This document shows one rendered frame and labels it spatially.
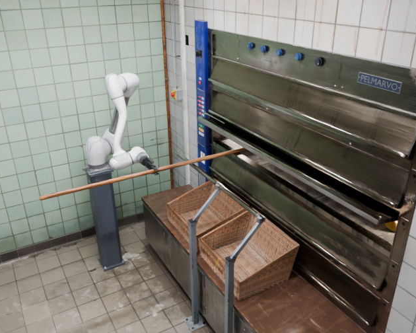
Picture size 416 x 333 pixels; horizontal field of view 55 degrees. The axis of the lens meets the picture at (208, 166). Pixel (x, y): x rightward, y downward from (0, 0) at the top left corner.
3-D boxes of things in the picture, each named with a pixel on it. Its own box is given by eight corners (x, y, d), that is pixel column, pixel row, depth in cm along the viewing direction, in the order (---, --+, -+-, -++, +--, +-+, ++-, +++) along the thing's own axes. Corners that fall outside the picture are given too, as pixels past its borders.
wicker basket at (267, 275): (251, 236, 324) (253, 206, 312) (298, 277, 279) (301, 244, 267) (198, 254, 303) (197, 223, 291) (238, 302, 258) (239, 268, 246)
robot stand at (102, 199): (97, 259, 390) (82, 166, 348) (117, 252, 400) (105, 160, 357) (104, 271, 374) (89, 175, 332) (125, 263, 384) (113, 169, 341)
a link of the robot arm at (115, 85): (118, 96, 300) (130, 92, 310) (109, 73, 295) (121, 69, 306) (106, 100, 307) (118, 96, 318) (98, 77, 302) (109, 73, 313)
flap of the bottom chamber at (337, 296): (212, 194, 370) (218, 174, 365) (372, 325, 230) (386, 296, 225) (208, 193, 368) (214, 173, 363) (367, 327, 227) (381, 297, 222)
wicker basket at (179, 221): (214, 203, 370) (214, 177, 358) (249, 234, 325) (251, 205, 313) (166, 218, 348) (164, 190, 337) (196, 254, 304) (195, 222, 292)
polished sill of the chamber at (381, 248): (218, 143, 353) (218, 139, 351) (396, 254, 212) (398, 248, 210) (212, 145, 350) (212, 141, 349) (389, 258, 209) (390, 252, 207)
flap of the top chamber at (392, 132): (211, 81, 326) (218, 56, 321) (409, 159, 185) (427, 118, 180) (207, 80, 323) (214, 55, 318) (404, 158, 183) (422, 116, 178)
